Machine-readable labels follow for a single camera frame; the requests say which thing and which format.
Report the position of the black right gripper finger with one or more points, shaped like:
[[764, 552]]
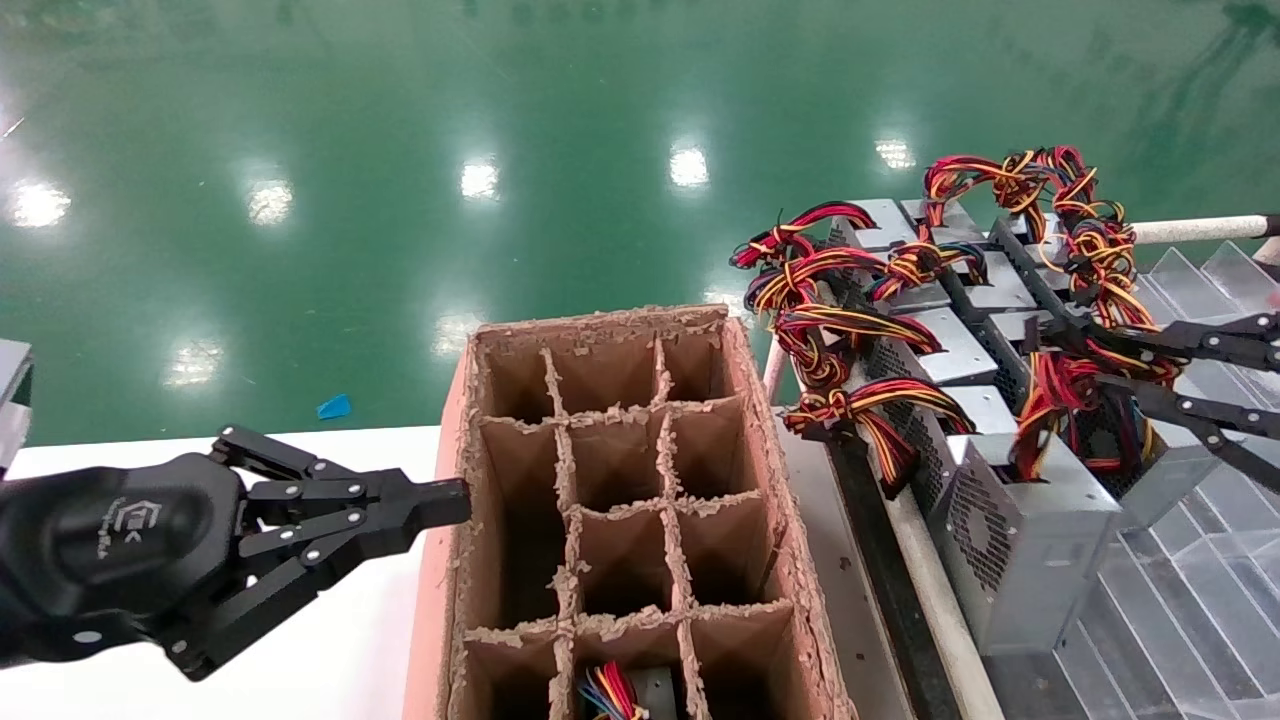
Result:
[[1200, 342], [1240, 420]]

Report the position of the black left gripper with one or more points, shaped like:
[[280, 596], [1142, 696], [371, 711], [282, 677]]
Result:
[[120, 550]]

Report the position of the brown cardboard divider box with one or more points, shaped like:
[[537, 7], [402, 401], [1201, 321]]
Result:
[[510, 560]]

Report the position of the white round pole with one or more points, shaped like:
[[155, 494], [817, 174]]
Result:
[[1200, 230]]

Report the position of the blue floor scrap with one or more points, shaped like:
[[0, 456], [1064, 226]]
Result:
[[335, 405]]

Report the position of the transparent acrylic rack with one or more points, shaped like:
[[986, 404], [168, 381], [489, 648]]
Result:
[[1200, 620]]

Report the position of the grey metal shelf edge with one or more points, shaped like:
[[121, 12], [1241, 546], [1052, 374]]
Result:
[[840, 620]]

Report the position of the black rail strip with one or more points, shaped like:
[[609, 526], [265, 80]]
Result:
[[880, 560]]

